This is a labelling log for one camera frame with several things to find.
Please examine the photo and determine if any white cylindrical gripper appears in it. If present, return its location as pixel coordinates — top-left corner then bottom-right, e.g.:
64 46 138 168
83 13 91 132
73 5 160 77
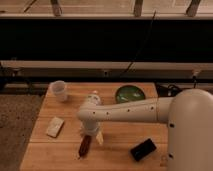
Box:
80 121 104 145

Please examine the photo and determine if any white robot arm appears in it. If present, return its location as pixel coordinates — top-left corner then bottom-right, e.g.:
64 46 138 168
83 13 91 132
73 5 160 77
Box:
77 89 213 171

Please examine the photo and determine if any white rectangular sponge block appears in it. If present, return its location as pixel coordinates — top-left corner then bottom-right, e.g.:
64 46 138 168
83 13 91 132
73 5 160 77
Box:
46 117 64 137

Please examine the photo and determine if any black rectangular phone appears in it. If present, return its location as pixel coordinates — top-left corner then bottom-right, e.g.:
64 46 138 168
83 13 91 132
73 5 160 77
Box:
130 139 157 162

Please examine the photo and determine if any green ceramic bowl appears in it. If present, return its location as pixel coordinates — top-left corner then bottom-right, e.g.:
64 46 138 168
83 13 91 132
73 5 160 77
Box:
115 85 146 103

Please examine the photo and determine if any translucent white plastic cup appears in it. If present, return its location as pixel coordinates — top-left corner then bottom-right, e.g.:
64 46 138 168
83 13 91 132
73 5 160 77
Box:
50 80 68 102

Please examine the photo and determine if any black floor cable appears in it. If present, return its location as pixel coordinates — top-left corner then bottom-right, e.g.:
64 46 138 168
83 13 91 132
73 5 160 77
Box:
155 83 184 98

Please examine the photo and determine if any black hanging cable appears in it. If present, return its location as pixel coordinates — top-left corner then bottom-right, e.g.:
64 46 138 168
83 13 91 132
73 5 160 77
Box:
118 10 157 78

